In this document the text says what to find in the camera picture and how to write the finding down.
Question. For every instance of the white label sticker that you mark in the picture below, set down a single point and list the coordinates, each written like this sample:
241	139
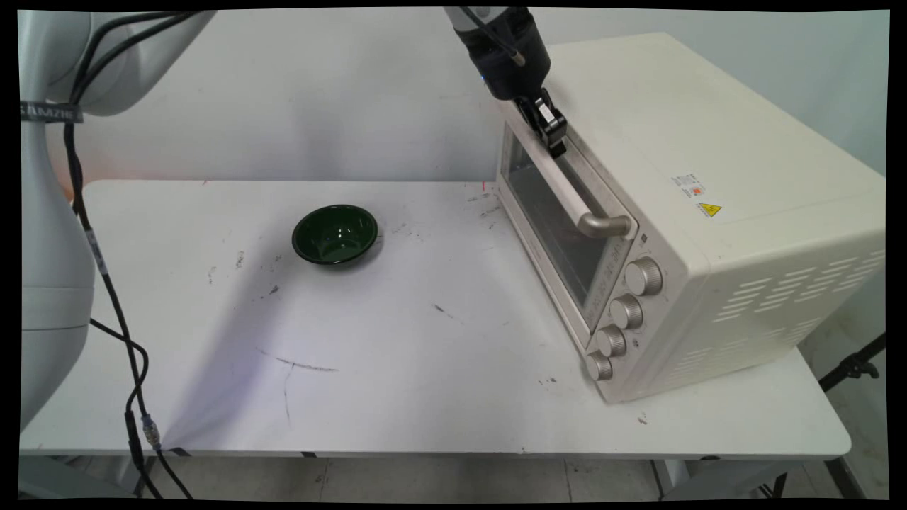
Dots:
688	185

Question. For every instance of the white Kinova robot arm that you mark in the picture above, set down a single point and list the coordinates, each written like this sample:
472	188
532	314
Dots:
49	248

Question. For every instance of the black tripod stand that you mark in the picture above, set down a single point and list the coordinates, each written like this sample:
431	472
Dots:
854	365

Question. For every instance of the yellow warning sticker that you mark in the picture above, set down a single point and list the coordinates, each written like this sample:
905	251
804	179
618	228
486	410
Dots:
709	210

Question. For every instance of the cream toaster oven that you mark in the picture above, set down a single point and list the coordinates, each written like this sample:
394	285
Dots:
708	142

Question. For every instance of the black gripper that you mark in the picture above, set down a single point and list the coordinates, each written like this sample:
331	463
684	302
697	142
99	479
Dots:
506	60

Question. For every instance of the dark green bowl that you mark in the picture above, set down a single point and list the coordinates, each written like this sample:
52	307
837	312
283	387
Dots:
334	237

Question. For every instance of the silver oven knob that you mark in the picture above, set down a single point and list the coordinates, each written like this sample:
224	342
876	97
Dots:
611	341
643	276
599	366
626	312

